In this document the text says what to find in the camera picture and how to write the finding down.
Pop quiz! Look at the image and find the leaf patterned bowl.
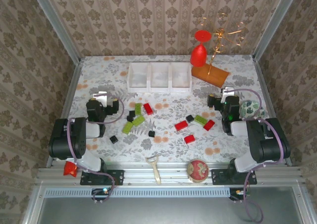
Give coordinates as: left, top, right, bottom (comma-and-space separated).
239, 100, 266, 122

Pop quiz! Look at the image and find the red plastic goblet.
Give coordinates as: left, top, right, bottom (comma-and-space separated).
190, 29, 212, 67

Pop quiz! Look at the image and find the floral patterned table cover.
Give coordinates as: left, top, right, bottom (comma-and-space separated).
56, 55, 284, 164

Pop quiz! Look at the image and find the red foil bag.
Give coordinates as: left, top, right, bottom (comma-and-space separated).
63, 161, 78, 177

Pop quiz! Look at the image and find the round red floral tin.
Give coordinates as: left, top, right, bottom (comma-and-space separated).
187, 159, 210, 184

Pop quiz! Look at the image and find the cream bottle opener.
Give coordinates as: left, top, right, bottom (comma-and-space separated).
145, 155, 162, 185

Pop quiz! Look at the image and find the black connector board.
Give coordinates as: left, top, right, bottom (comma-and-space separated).
229, 188, 248, 201
91, 188, 111, 202

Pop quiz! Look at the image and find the grey metal panel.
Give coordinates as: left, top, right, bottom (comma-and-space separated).
37, 196, 307, 224

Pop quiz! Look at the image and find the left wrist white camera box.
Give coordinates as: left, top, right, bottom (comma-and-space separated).
92, 91, 107, 103

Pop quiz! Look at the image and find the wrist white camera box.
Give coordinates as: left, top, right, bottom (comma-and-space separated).
92, 91, 107, 103
221, 86, 235, 98

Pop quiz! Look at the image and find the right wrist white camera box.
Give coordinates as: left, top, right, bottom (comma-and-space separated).
221, 86, 235, 98

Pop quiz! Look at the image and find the gold wire tree wooden base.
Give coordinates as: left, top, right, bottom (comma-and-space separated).
191, 12, 248, 88

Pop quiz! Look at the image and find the aluminium side rail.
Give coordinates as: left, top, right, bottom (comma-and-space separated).
252, 57, 293, 167
47, 60, 84, 168

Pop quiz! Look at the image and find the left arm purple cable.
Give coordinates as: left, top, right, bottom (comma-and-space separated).
66, 92, 126, 205

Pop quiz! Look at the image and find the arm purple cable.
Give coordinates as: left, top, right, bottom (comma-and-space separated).
229, 88, 284, 224
66, 92, 126, 205

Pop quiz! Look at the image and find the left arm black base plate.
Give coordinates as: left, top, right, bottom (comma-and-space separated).
80, 169, 124, 186

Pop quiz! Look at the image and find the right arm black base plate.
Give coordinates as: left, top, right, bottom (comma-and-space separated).
211, 168, 258, 185

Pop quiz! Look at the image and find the aluminium front rail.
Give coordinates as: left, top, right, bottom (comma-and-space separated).
36, 162, 307, 186

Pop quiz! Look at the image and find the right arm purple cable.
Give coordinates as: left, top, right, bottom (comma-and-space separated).
229, 88, 284, 224

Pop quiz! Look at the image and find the aluminium frame post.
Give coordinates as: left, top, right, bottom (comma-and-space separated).
252, 0, 302, 62
28, 0, 82, 65

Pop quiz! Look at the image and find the white slotted cable duct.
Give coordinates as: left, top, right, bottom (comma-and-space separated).
44, 187, 232, 198

